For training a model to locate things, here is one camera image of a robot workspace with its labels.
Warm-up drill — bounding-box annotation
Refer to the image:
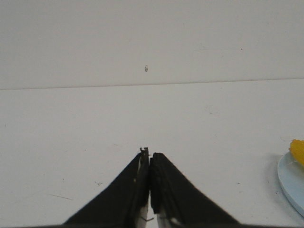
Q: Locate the light blue round plate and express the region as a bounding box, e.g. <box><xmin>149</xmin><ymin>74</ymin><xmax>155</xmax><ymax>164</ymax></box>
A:
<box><xmin>277</xmin><ymin>152</ymin><xmax>304</xmax><ymax>217</ymax></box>

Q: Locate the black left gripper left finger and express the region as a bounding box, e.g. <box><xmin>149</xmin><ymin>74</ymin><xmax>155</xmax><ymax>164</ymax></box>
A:
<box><xmin>64</xmin><ymin>147</ymin><xmax>149</xmax><ymax>225</ymax></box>

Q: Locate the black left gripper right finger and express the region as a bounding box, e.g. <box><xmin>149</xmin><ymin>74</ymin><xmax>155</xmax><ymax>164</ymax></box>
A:
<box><xmin>149</xmin><ymin>153</ymin><xmax>239</xmax><ymax>224</ymax></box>

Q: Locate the yellow corn cob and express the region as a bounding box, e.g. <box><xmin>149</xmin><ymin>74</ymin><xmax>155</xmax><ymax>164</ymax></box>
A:
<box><xmin>289</xmin><ymin>139</ymin><xmax>304</xmax><ymax>162</ymax></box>

